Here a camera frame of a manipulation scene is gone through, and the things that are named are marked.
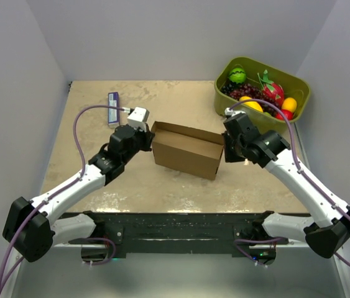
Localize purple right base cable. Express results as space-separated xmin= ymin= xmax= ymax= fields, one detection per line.
xmin=233 ymin=237 xmax=287 ymax=267

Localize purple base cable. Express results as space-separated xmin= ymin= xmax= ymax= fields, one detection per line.
xmin=81 ymin=237 xmax=116 ymax=266
xmin=233 ymin=237 xmax=287 ymax=267

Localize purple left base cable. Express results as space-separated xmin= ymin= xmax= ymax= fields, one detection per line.
xmin=81 ymin=237 xmax=116 ymax=266

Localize red toy grapes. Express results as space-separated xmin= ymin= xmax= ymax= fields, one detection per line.
xmin=228 ymin=84 xmax=280 ymax=117

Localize black base frame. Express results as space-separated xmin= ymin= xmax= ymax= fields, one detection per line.
xmin=52 ymin=211 xmax=290 ymax=263

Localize green plastic basket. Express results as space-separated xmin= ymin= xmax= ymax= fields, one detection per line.
xmin=214 ymin=56 xmax=310 ymax=134

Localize green toy watermelon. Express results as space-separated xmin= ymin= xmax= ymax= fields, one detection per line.
xmin=228 ymin=67 xmax=247 ymax=84

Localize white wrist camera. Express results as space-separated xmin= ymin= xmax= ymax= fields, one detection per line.
xmin=224 ymin=107 xmax=246 ymax=119
xmin=123 ymin=107 xmax=149 ymax=132

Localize yellow toy banana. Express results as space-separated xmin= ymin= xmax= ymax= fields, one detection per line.
xmin=239 ymin=96 xmax=263 ymax=112

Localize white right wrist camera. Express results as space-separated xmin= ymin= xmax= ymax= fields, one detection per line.
xmin=224 ymin=107 xmax=246 ymax=119

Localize yellow toy mango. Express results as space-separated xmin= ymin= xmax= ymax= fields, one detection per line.
xmin=282 ymin=97 xmax=298 ymax=113

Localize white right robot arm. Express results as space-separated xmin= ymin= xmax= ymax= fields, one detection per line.
xmin=223 ymin=109 xmax=350 ymax=258

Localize brown cardboard box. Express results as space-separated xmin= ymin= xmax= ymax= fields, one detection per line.
xmin=151 ymin=121 xmax=224 ymax=181

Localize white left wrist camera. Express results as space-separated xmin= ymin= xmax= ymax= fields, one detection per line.
xmin=123 ymin=107 xmax=149 ymax=132

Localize dark purple toy grapes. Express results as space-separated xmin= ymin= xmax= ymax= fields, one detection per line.
xmin=220 ymin=82 xmax=238 ymax=95

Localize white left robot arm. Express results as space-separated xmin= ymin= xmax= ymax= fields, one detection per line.
xmin=2 ymin=122 xmax=154 ymax=263

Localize red toy apple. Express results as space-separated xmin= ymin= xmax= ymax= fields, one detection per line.
xmin=275 ymin=109 xmax=293 ymax=120

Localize purple toothpaste box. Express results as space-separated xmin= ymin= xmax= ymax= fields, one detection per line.
xmin=108 ymin=92 xmax=120 ymax=129

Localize pink toy dragon fruit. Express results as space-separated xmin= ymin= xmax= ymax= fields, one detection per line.
xmin=257 ymin=70 xmax=285 ymax=106

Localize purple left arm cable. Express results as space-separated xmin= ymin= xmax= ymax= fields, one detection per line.
xmin=0 ymin=105 xmax=129 ymax=298

